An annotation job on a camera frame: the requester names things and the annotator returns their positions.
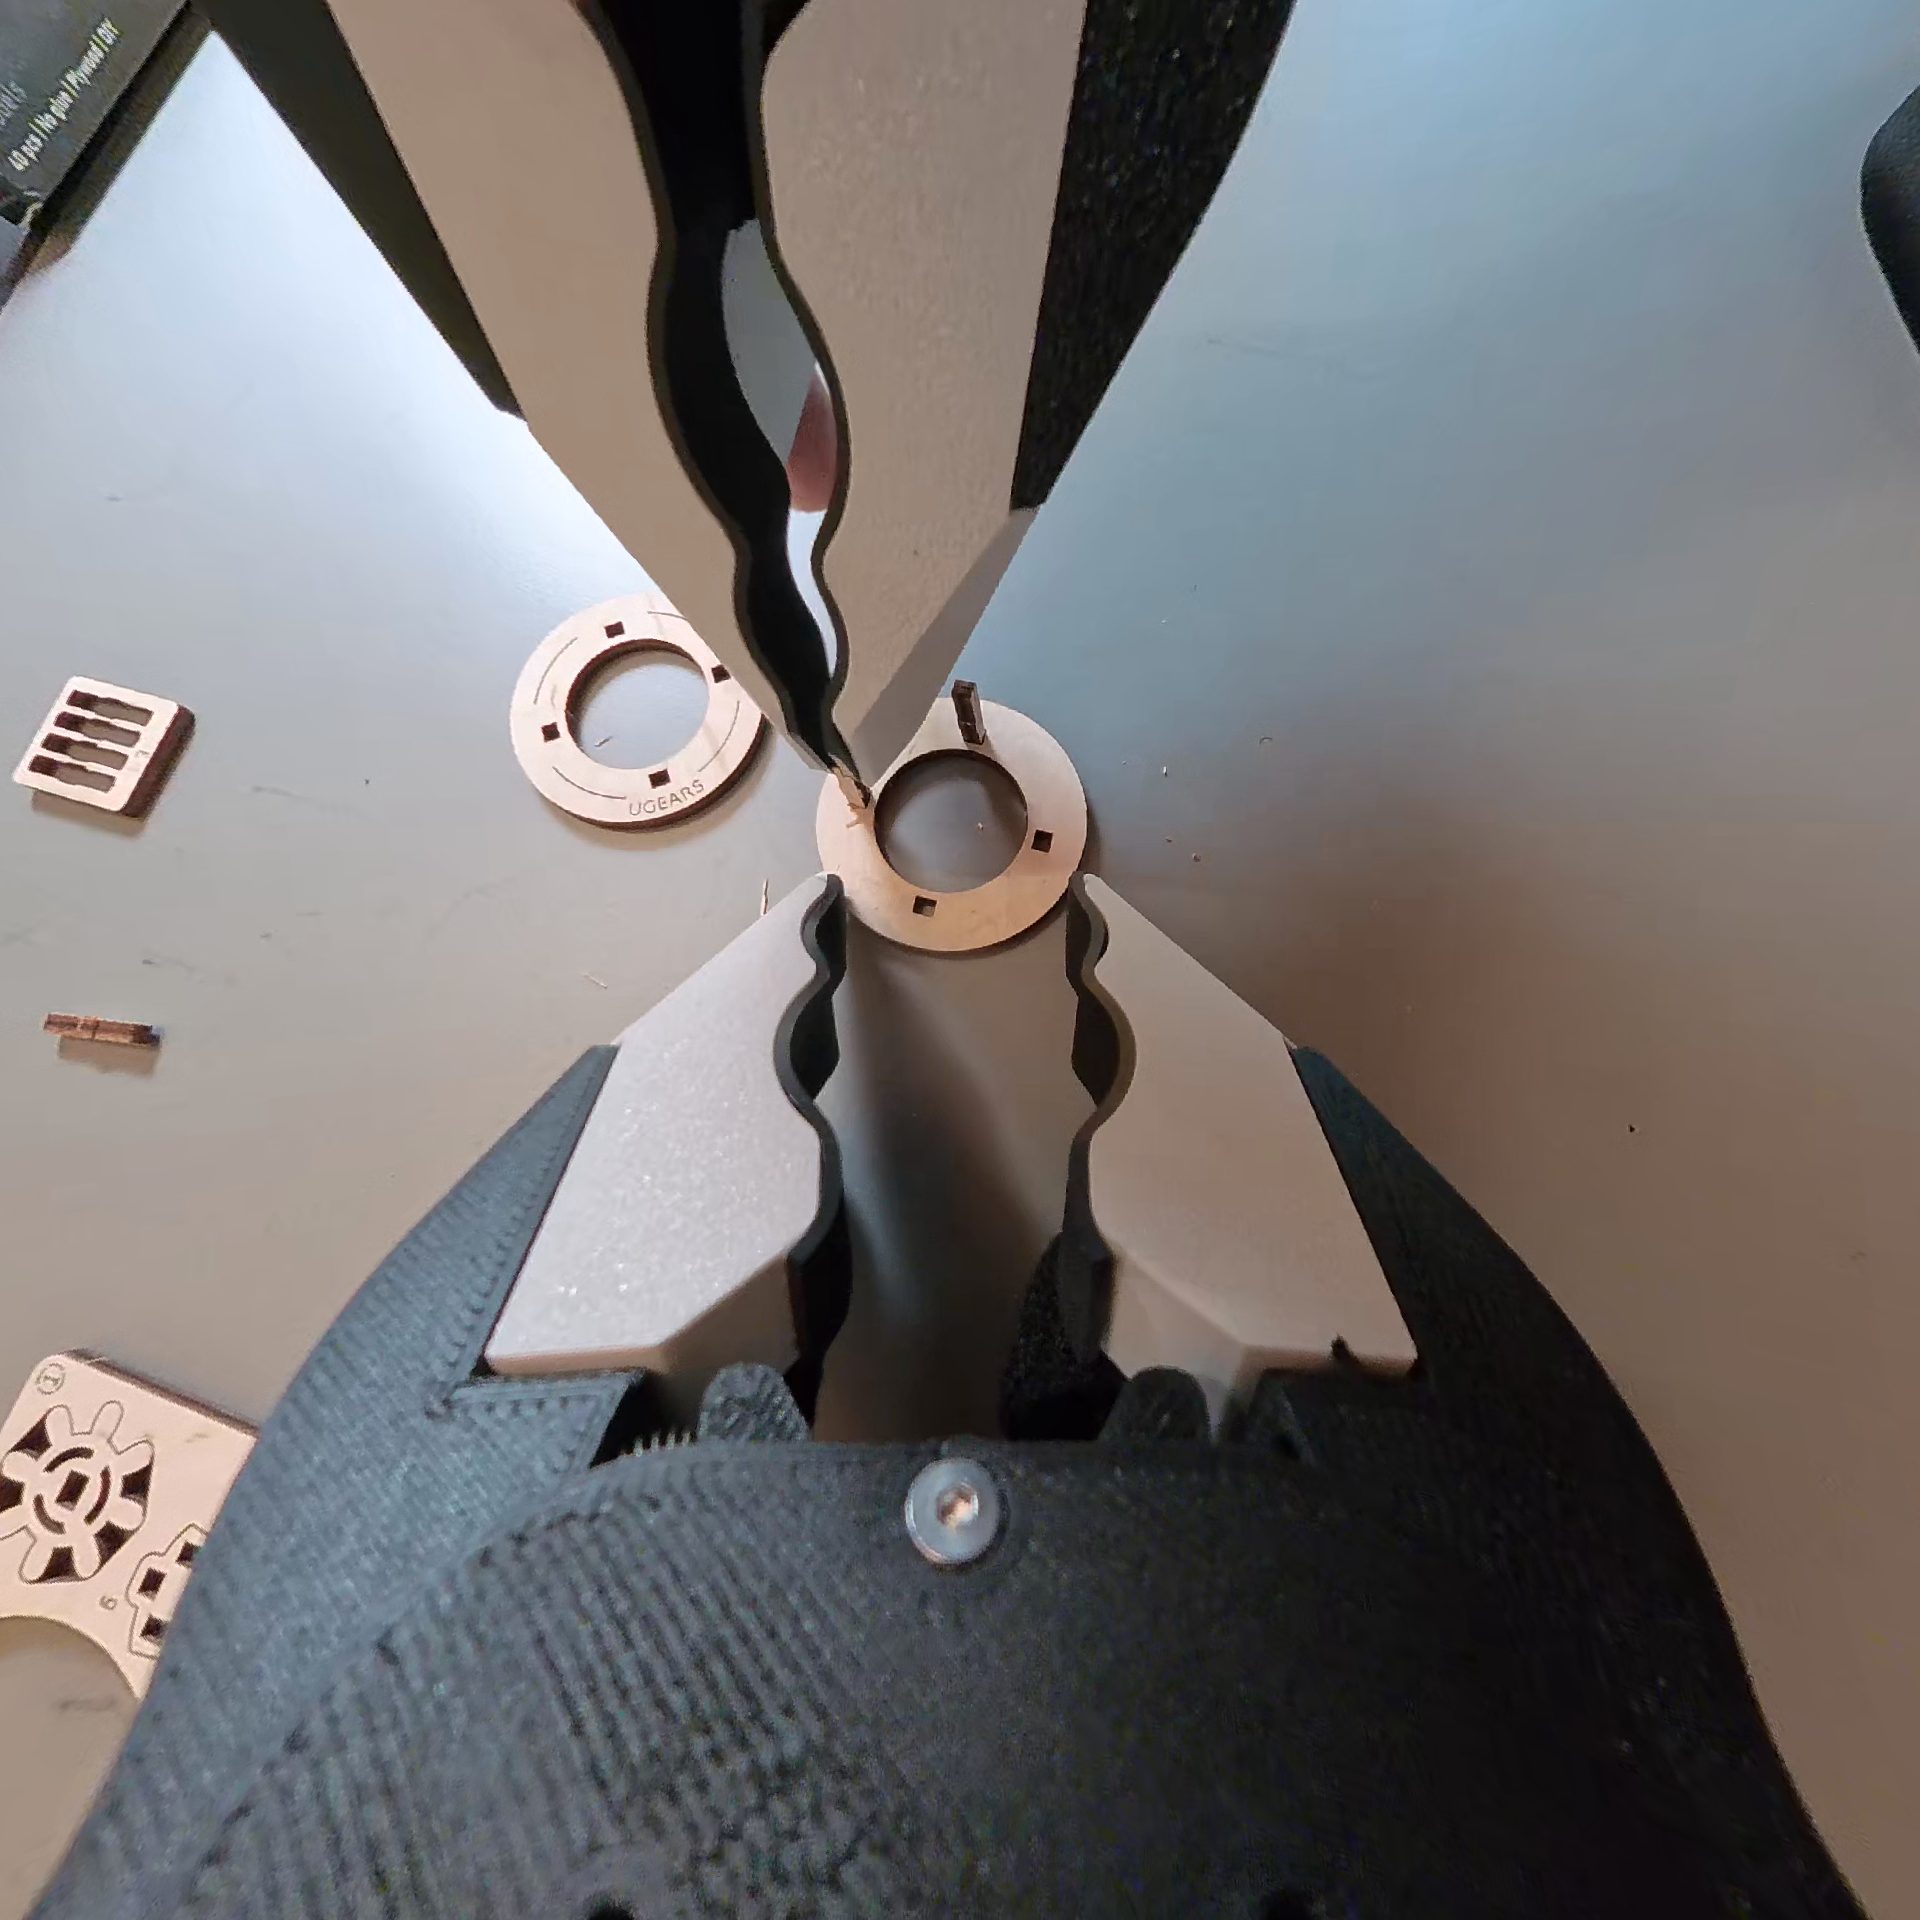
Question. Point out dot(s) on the small slotted wooden frame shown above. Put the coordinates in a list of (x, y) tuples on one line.
[(36, 766)]

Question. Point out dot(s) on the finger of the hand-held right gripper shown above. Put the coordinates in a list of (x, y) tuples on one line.
[(524, 226), (933, 301)]

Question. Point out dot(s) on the grey desk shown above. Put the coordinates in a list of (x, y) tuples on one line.
[(1500, 751)]

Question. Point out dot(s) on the wooden puzzle part sheet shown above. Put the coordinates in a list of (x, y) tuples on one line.
[(182, 1443)]

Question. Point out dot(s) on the dark puzzle box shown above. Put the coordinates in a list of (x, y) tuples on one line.
[(76, 118)]

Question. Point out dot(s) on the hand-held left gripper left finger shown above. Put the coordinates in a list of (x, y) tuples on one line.
[(675, 1199)]

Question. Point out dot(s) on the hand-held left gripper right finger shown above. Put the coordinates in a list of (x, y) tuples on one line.
[(1244, 1199)]

